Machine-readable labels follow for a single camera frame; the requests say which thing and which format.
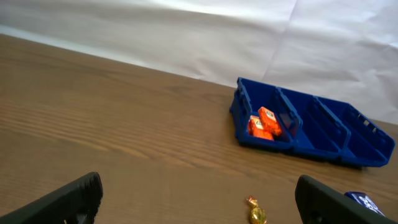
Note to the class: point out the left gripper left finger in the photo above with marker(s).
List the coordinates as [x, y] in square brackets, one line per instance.
[71, 202]

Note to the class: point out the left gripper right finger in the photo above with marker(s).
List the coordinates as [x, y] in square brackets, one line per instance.
[326, 205]

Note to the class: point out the orange candy box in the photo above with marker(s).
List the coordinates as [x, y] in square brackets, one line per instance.
[258, 130]
[270, 120]

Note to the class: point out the gold wrapped candy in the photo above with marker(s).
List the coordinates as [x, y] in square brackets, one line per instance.
[257, 214]

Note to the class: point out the blue tray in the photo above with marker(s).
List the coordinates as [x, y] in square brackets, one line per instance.
[317, 137]

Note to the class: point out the blue candy pack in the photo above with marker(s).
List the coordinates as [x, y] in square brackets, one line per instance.
[365, 200]

